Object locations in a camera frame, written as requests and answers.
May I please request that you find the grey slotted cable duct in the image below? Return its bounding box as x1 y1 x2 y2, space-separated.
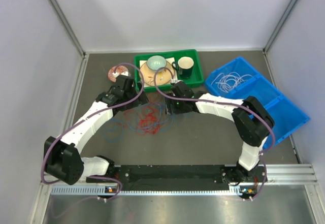
51 185 243 196

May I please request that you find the green plastic tray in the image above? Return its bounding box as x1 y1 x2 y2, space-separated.
134 49 204 92

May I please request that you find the peach ceramic plate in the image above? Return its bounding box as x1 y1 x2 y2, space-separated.
139 60 176 86

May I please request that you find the light blue ceramic bowl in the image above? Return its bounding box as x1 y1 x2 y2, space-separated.
146 55 167 71

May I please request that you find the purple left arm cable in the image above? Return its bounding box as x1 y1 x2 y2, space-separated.
41 62 145 202

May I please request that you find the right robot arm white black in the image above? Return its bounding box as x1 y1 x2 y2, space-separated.
166 80 275 182

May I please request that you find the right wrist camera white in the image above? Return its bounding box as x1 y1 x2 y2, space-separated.
170 79 181 85

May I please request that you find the red cable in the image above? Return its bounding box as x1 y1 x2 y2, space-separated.
124 91 166 136

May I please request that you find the blue cable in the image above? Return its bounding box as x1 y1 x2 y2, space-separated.
103 107 192 143

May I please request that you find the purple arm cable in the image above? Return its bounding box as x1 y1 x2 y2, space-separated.
153 67 276 201
41 62 145 202

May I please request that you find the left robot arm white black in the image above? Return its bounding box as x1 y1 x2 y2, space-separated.
41 75 148 185

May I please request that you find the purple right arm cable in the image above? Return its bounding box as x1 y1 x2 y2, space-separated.
153 67 276 201

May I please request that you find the blue plastic divided bin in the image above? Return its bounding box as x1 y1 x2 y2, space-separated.
204 57 310 145

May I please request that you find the dark green mug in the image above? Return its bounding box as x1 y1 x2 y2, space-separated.
172 56 194 79

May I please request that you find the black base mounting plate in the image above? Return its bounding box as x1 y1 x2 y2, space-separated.
86 164 267 191

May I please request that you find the red patterned small bowl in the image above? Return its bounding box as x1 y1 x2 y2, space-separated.
108 66 130 82

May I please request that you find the white cable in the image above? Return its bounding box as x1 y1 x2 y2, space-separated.
212 72 256 94

